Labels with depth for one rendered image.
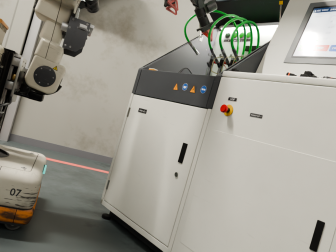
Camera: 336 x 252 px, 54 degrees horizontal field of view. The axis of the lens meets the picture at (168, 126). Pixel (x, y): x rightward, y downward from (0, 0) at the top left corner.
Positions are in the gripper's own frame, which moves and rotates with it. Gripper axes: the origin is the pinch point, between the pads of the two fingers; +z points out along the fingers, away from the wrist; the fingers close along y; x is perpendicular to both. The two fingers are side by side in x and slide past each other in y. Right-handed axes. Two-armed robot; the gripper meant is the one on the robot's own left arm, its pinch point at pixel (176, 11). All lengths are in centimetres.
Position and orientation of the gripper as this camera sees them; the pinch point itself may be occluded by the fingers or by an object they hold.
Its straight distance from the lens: 215.8
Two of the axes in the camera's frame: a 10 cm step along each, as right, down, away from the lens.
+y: -1.3, 1.9, 9.7
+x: -8.6, 4.6, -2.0
